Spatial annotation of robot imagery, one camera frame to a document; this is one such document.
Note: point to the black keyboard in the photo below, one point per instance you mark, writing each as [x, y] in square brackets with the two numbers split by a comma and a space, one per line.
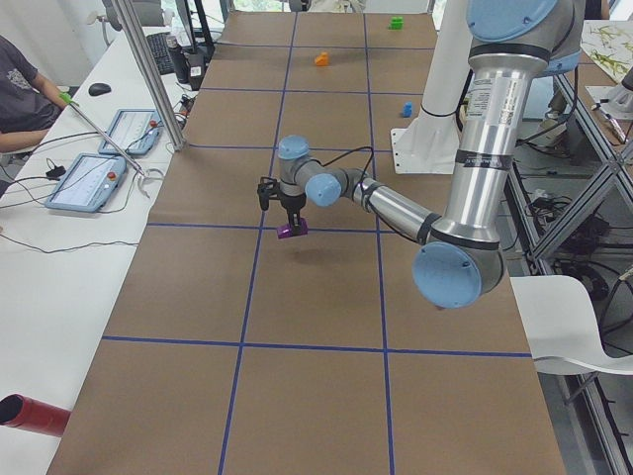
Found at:
[158, 48]

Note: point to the green toy block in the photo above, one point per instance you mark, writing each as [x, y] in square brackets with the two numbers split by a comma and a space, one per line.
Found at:
[396, 23]

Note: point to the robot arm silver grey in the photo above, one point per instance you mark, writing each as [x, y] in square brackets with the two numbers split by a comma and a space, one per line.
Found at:
[459, 260]

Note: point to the orange trapezoid block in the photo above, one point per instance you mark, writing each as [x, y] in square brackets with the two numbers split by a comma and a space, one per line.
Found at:
[322, 59]

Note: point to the black water bottle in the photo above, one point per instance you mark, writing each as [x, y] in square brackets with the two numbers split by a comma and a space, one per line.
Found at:
[178, 59]

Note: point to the purple trapezoid block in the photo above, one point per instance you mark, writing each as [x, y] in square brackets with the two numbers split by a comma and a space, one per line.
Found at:
[291, 231]

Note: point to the grabber stick green tip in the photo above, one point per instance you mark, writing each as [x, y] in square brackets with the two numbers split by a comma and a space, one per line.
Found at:
[144, 176]

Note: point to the red cylinder tube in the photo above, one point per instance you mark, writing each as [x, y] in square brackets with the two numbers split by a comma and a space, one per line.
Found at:
[25, 413]

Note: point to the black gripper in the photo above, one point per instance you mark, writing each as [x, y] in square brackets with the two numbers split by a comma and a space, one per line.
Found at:
[293, 203]

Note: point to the black computer mouse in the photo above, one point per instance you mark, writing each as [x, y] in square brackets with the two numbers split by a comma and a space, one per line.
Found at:
[98, 89]

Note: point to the small blue toy block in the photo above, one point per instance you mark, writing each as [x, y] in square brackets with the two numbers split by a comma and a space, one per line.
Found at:
[407, 109]

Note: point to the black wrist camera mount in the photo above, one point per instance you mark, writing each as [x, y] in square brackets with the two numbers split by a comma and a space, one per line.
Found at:
[268, 189]

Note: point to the aluminium frame post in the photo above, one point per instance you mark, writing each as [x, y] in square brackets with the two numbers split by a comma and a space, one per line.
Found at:
[144, 59]

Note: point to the near blue teach pendant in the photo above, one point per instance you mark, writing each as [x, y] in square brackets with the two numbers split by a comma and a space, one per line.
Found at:
[88, 183]

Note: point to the far blue teach pendant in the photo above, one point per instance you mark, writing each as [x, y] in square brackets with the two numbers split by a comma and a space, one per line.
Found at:
[135, 130]

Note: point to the blue teach pendant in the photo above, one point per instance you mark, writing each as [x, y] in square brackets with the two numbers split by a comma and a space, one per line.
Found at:
[135, 130]
[88, 183]

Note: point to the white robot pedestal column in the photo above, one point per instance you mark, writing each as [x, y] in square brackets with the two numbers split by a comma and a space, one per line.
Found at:
[429, 144]

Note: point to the seated person dark shirt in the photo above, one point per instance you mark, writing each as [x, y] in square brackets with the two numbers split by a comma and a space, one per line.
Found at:
[30, 102]

